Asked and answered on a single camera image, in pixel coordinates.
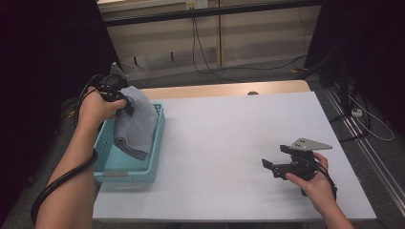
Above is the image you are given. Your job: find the black curtain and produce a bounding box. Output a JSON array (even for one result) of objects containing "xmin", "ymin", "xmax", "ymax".
[
  {"xmin": 304, "ymin": 0, "xmax": 405, "ymax": 132},
  {"xmin": 0, "ymin": 0, "xmax": 130, "ymax": 220}
]

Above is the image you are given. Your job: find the person's left hand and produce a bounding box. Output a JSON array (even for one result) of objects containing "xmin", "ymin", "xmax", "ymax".
[{"xmin": 77, "ymin": 86, "xmax": 127, "ymax": 129}]

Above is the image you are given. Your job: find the light blue plastic basket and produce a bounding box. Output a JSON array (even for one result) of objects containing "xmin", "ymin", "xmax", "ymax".
[{"xmin": 93, "ymin": 102, "xmax": 166, "ymax": 185}]

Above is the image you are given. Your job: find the yellow cable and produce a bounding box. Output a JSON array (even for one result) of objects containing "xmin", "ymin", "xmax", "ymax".
[{"xmin": 65, "ymin": 99, "xmax": 79, "ymax": 119}]

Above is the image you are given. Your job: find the wooden table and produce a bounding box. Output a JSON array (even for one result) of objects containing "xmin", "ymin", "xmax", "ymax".
[{"xmin": 139, "ymin": 79, "xmax": 311, "ymax": 101}]

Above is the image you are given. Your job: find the black floor cable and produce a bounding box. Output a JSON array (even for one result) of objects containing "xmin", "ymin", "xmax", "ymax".
[
  {"xmin": 193, "ymin": 17, "xmax": 309, "ymax": 72},
  {"xmin": 190, "ymin": 15, "xmax": 243, "ymax": 84}
]

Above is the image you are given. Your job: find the right hand-held gripper cable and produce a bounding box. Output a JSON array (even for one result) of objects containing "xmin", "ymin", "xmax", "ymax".
[{"xmin": 297, "ymin": 156, "xmax": 338, "ymax": 202}]

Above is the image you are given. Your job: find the grey-blue tank top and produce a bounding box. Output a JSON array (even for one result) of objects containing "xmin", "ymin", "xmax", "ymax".
[{"xmin": 113, "ymin": 85, "xmax": 160, "ymax": 161}]

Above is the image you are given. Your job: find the metal floor rail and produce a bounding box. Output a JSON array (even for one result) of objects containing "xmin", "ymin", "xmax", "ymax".
[{"xmin": 324, "ymin": 85, "xmax": 405, "ymax": 218}]

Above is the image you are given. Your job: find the person's right hand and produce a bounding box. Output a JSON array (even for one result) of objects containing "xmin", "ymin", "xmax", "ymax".
[{"xmin": 285, "ymin": 152, "xmax": 337, "ymax": 215}]

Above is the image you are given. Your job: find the hand-held gripper cable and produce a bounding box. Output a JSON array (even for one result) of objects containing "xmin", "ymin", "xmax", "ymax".
[
  {"xmin": 30, "ymin": 73, "xmax": 107, "ymax": 225},
  {"xmin": 297, "ymin": 156, "xmax": 338, "ymax": 202}
]

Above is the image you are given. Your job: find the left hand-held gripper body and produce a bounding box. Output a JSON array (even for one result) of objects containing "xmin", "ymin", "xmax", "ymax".
[{"xmin": 96, "ymin": 61, "xmax": 129, "ymax": 103}]

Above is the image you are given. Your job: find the black metal stand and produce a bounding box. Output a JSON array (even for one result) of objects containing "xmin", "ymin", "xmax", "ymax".
[{"xmin": 295, "ymin": 51, "xmax": 352, "ymax": 109}]

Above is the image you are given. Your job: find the left hand-held gripper cable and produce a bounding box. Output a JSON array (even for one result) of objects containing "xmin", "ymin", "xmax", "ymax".
[{"xmin": 30, "ymin": 73, "xmax": 107, "ymax": 225}]

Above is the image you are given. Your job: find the white floor cable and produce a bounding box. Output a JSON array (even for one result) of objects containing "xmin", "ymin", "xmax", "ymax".
[{"xmin": 346, "ymin": 94, "xmax": 395, "ymax": 142}]

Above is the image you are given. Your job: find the black horizontal bar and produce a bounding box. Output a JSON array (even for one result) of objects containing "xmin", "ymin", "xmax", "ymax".
[{"xmin": 103, "ymin": 0, "xmax": 323, "ymax": 28}]

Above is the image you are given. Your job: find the white wall socket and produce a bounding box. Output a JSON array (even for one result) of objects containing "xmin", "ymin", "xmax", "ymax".
[{"xmin": 185, "ymin": 0, "xmax": 209, "ymax": 10}]

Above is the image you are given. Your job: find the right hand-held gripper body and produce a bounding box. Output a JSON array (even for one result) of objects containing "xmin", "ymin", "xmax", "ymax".
[{"xmin": 271, "ymin": 136, "xmax": 333, "ymax": 182}]

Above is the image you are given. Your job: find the white table cover sheet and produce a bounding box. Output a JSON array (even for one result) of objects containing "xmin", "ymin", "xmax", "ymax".
[{"xmin": 92, "ymin": 91, "xmax": 377, "ymax": 222}]

